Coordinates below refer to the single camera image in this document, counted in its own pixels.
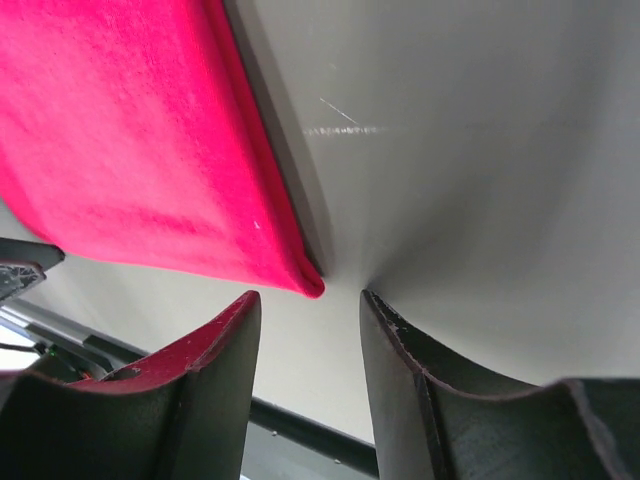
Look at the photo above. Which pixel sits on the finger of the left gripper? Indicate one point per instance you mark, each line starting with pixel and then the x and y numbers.
pixel 24 265

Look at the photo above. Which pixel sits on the red polo shirt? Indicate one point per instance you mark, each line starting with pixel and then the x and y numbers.
pixel 130 134

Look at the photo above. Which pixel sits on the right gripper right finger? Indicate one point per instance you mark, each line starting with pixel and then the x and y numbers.
pixel 438 415

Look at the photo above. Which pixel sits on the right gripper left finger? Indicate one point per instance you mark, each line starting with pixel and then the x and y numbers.
pixel 179 413

